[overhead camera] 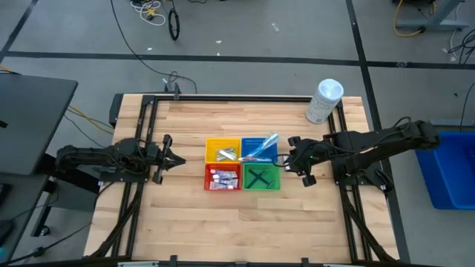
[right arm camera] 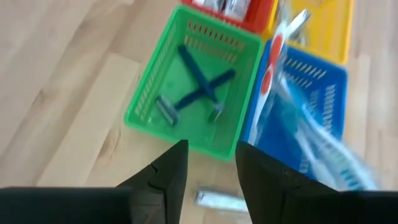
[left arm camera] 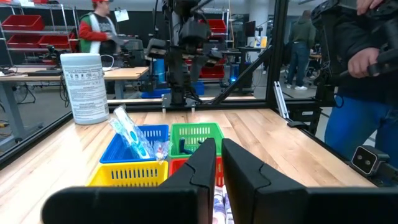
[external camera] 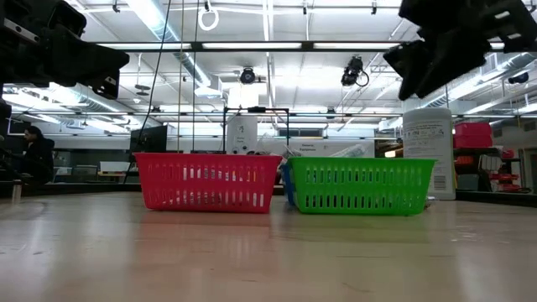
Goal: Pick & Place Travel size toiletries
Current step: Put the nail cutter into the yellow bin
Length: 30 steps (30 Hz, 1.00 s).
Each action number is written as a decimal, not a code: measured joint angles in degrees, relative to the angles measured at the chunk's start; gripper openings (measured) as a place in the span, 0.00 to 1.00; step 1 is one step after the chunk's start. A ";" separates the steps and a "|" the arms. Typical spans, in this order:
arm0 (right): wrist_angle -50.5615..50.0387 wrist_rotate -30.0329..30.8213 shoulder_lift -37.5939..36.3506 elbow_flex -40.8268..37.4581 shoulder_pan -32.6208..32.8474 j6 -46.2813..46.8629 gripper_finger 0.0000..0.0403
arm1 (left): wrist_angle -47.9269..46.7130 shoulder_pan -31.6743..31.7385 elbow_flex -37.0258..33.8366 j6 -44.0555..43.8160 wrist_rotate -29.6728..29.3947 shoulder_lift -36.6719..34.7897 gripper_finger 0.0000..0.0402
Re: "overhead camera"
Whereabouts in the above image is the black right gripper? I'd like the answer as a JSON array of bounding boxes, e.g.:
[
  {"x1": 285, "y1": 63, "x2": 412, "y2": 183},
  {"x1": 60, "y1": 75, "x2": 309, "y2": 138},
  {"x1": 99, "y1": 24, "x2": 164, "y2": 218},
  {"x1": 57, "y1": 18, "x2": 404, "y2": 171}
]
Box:
[{"x1": 284, "y1": 136, "x2": 318, "y2": 188}]

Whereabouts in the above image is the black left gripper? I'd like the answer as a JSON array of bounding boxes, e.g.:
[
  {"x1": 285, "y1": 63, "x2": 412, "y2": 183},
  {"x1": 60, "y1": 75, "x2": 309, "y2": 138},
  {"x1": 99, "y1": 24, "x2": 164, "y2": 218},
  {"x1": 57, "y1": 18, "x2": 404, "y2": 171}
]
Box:
[{"x1": 144, "y1": 134, "x2": 186, "y2": 185}]

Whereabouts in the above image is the teal handle toothbrush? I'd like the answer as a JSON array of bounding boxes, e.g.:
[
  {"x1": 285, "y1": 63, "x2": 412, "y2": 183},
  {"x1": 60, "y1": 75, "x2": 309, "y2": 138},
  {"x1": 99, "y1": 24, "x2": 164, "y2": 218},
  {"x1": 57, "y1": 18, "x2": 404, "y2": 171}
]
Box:
[{"x1": 250, "y1": 136, "x2": 278, "y2": 156}]

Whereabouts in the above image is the blue bristle toothbrush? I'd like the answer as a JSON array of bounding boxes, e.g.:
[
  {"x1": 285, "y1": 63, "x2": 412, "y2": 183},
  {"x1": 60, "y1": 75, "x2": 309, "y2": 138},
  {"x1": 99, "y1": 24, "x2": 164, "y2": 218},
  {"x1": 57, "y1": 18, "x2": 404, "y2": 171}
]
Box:
[{"x1": 255, "y1": 133, "x2": 281, "y2": 151}]

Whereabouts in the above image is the green toothbrush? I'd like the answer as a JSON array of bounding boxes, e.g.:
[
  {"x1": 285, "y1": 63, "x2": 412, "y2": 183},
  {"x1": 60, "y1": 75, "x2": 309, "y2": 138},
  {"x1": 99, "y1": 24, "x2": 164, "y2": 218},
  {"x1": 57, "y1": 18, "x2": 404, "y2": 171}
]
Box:
[{"x1": 245, "y1": 140, "x2": 274, "y2": 159}]

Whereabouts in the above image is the red white toothbrush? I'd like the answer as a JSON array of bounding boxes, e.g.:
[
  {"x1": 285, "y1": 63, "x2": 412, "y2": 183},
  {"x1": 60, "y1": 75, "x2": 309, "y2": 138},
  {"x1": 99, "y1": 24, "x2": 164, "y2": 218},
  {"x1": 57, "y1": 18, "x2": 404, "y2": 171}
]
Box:
[{"x1": 237, "y1": 156, "x2": 274, "y2": 163}]

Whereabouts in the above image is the green plastic basket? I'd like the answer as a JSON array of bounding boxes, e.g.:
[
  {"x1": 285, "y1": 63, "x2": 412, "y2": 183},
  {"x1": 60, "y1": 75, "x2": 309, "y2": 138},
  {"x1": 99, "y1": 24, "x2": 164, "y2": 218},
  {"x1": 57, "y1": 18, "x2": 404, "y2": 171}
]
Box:
[{"x1": 241, "y1": 162, "x2": 281, "y2": 191}]

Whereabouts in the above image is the red plastic basket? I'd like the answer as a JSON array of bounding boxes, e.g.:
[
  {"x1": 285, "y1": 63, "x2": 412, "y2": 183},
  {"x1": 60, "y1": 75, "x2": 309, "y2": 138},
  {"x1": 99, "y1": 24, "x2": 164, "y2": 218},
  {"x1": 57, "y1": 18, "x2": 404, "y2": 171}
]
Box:
[{"x1": 203, "y1": 162, "x2": 242, "y2": 191}]

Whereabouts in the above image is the yellow plastic basket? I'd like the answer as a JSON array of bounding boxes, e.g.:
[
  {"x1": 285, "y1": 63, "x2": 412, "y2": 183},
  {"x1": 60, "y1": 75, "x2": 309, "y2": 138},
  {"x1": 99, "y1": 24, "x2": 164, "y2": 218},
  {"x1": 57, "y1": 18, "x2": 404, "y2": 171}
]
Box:
[{"x1": 204, "y1": 137, "x2": 242, "y2": 165}]

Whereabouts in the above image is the blue plastic basket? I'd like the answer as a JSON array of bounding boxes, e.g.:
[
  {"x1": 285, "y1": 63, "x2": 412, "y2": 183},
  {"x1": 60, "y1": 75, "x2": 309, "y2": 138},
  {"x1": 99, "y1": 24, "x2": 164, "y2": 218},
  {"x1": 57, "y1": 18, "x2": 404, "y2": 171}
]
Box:
[{"x1": 240, "y1": 137, "x2": 278, "y2": 165}]

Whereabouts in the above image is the white wipes canister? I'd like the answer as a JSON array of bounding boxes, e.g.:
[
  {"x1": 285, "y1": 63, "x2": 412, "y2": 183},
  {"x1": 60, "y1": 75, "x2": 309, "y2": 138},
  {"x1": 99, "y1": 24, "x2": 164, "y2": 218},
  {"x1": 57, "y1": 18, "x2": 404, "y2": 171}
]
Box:
[{"x1": 305, "y1": 78, "x2": 344, "y2": 125}]

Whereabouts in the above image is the dark table clamp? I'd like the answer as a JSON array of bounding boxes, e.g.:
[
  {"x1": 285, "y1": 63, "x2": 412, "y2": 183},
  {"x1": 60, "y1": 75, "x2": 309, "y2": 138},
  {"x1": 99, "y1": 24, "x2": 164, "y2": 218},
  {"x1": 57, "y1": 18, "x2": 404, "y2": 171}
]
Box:
[{"x1": 164, "y1": 82, "x2": 183, "y2": 101}]

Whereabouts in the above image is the black desk leg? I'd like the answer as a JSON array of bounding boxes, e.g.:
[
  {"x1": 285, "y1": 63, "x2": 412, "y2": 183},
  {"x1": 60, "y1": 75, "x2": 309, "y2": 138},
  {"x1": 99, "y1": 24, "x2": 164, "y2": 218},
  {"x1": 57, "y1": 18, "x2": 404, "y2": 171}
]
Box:
[{"x1": 30, "y1": 174, "x2": 56, "y2": 238}]

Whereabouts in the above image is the dark grey desk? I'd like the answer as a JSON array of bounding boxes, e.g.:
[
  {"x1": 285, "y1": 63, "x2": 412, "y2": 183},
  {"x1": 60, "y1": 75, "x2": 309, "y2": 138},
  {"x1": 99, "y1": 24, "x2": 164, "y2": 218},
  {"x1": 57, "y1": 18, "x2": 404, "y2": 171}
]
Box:
[{"x1": 0, "y1": 73, "x2": 79, "y2": 176}]

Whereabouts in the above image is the blue storage bin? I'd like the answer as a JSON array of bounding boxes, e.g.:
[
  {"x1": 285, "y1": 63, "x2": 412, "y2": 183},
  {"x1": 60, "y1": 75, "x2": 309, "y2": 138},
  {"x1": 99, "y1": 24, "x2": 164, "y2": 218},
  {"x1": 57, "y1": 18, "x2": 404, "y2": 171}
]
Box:
[{"x1": 414, "y1": 131, "x2": 475, "y2": 211}]

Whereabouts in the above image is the grey floor foot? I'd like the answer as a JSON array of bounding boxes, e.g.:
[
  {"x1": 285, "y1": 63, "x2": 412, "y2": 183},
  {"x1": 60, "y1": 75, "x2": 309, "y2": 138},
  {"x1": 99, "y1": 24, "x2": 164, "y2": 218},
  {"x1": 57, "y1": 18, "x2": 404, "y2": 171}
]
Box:
[{"x1": 430, "y1": 117, "x2": 475, "y2": 128}]

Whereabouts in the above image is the grey desk leg base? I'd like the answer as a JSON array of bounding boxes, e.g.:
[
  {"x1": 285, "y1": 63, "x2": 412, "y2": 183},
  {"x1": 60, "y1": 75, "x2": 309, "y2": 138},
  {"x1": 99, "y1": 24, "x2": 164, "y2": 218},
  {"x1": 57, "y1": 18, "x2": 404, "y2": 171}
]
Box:
[{"x1": 393, "y1": 0, "x2": 471, "y2": 33}]

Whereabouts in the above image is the black aluminium table frame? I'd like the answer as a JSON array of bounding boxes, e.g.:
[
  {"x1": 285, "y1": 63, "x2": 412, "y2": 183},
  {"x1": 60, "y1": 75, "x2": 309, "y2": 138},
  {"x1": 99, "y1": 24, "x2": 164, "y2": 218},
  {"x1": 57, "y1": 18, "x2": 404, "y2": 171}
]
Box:
[{"x1": 84, "y1": 92, "x2": 400, "y2": 267}]

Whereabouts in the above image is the long black floor cable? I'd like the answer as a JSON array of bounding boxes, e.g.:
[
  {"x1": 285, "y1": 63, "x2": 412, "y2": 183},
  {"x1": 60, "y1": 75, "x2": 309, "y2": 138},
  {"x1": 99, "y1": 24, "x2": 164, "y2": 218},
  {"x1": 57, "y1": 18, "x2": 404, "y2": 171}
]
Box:
[{"x1": 110, "y1": 0, "x2": 198, "y2": 94}]

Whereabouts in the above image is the coiled black cable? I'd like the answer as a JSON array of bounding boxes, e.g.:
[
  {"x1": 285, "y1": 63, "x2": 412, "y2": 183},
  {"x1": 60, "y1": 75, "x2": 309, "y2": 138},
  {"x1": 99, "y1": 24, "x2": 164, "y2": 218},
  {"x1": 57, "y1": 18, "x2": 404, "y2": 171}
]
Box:
[{"x1": 168, "y1": 9, "x2": 182, "y2": 41}]

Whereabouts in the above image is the white cable bundle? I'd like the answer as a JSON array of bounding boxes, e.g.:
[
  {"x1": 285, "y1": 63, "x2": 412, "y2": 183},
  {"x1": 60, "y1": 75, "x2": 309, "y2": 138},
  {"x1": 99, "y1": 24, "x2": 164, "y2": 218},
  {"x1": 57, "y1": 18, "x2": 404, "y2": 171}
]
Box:
[{"x1": 129, "y1": 0, "x2": 167, "y2": 27}]

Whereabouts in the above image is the yellow floor cable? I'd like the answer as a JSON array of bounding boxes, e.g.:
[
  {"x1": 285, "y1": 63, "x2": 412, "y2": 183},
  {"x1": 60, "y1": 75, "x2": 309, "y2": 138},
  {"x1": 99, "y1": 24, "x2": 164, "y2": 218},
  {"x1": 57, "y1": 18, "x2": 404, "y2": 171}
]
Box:
[{"x1": 393, "y1": 0, "x2": 423, "y2": 37}]

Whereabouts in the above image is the black cable bunch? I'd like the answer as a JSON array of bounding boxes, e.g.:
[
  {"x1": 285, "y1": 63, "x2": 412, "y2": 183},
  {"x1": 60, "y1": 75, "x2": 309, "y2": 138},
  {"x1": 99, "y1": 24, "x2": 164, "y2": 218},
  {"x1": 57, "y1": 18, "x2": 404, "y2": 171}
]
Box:
[{"x1": 447, "y1": 28, "x2": 475, "y2": 65}]

